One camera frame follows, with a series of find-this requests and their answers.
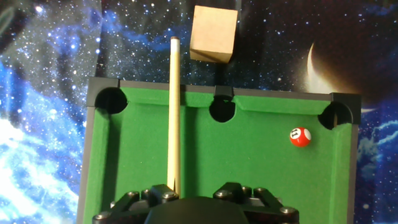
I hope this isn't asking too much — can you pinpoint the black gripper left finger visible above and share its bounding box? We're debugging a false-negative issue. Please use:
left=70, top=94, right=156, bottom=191
left=92, top=184, right=180, bottom=224

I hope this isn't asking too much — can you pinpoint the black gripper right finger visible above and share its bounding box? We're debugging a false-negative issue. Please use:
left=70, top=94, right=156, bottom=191
left=213, top=182, right=300, bottom=224

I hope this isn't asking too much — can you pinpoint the wooden pool cue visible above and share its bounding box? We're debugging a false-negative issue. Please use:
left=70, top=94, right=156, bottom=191
left=167, top=35, right=182, bottom=197

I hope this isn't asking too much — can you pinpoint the mini green pool table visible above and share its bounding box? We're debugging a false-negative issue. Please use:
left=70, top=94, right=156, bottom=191
left=76, top=77, right=363, bottom=224

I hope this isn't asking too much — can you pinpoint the red striped pool ball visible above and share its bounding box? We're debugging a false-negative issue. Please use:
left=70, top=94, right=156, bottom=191
left=289, top=127, right=312, bottom=148

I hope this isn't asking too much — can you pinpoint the galaxy print cloth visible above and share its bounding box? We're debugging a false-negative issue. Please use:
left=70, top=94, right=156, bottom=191
left=0, top=0, right=398, bottom=224

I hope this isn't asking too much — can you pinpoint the wooden cube block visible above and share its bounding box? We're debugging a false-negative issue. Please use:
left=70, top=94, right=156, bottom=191
left=189, top=5, right=239, bottom=64

